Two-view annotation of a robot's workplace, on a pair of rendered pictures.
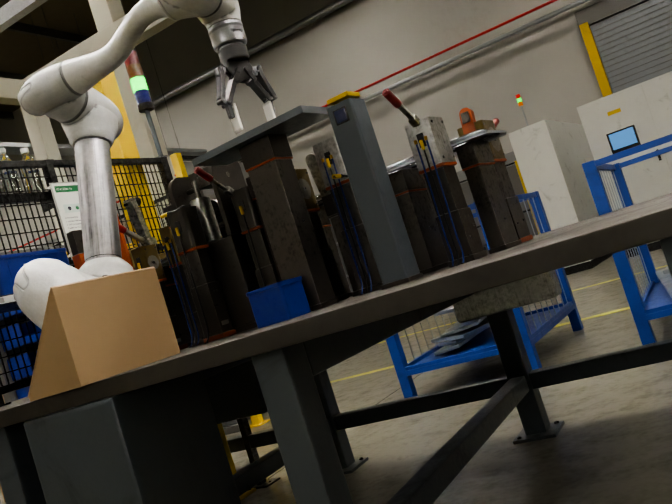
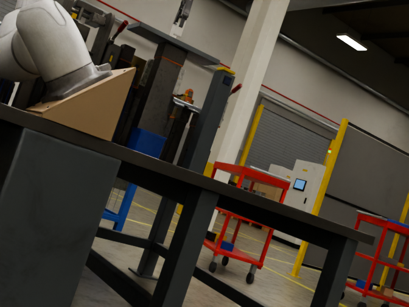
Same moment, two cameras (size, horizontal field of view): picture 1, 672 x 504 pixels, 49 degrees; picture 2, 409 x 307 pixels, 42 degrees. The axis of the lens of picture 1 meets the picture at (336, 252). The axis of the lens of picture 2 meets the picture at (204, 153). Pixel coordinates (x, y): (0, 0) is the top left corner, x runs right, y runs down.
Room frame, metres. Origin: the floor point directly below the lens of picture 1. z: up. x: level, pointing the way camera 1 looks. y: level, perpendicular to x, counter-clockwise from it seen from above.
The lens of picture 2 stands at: (0.62, 1.83, 0.67)
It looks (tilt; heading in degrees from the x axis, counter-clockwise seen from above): 3 degrees up; 298
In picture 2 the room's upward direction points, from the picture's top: 19 degrees clockwise
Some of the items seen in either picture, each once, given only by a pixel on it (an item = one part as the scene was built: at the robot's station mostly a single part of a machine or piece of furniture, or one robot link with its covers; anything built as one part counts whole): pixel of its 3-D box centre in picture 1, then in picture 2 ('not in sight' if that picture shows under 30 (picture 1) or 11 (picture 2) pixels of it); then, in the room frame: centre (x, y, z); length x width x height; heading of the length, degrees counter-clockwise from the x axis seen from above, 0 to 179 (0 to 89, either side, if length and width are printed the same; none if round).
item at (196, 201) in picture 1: (225, 248); (69, 63); (2.14, 0.30, 0.95); 0.18 x 0.13 x 0.49; 58
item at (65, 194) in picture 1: (82, 219); not in sight; (2.89, 0.91, 1.30); 0.23 x 0.02 x 0.31; 148
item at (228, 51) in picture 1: (236, 64); not in sight; (1.86, 0.10, 1.36); 0.08 x 0.07 x 0.09; 133
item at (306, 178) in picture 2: not in sight; (304, 195); (4.42, -10.56, 1.22); 0.80 x 0.54 x 2.45; 153
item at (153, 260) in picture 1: (155, 300); not in sight; (2.36, 0.60, 0.87); 0.10 x 0.07 x 0.35; 148
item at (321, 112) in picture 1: (260, 137); (174, 45); (1.85, 0.09, 1.16); 0.37 x 0.14 x 0.02; 58
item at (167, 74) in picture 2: (288, 224); (154, 100); (1.85, 0.09, 0.92); 0.10 x 0.08 x 0.45; 58
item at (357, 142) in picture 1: (373, 193); (207, 123); (1.71, -0.13, 0.92); 0.08 x 0.08 x 0.44; 58
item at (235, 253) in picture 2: not in sight; (236, 217); (2.54, -2.68, 0.49); 0.81 x 0.46 x 0.98; 136
